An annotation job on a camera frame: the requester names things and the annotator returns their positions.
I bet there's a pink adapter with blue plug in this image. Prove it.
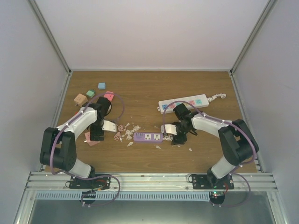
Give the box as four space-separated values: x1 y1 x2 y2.
84 132 100 147

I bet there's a pink usb cable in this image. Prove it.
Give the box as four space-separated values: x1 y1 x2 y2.
113 123 130 142

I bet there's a white power strip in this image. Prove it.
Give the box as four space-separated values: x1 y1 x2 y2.
157 94 209 114

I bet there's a beige dragon socket cube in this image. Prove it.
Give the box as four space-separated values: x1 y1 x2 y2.
74 94 88 107

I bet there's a pink charger plug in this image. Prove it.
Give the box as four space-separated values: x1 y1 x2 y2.
104 91 114 102

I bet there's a green charger plug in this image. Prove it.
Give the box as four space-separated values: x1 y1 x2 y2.
86 90 96 98

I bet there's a purple adapter cube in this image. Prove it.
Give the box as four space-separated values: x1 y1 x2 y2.
133 132 163 143

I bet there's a blue charger plug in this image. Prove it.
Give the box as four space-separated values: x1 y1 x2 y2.
98 83 106 90

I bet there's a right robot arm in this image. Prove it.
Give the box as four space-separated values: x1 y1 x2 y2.
171 103 259 189

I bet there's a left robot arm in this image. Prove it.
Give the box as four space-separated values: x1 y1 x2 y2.
39 97 111 189

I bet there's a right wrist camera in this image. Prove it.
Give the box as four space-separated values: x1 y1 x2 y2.
161 124 178 136

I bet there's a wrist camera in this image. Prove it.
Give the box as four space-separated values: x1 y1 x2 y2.
102 120 117 132
161 124 178 136

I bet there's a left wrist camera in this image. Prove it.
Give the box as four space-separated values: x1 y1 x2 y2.
102 120 117 132

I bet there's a white coiled power cord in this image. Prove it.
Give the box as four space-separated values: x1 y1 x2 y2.
206 93 227 102

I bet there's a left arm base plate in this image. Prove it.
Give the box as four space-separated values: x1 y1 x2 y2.
65 174 111 190

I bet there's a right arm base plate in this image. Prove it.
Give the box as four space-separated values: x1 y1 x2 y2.
187 174 235 190

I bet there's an aluminium rail frame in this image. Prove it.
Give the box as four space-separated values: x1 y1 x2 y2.
13 0 299 224

